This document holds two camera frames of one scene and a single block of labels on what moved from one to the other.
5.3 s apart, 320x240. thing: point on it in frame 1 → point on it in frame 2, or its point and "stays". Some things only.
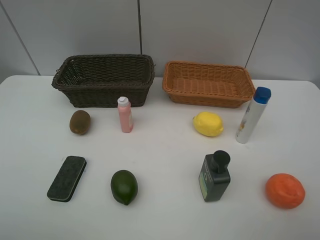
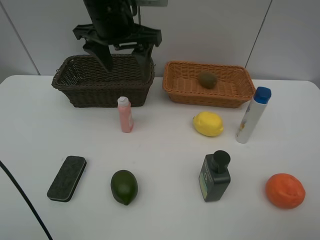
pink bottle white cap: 124,106 stays
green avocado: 124,186 stays
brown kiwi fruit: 80,122 → 208,79
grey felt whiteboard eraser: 63,185 stays
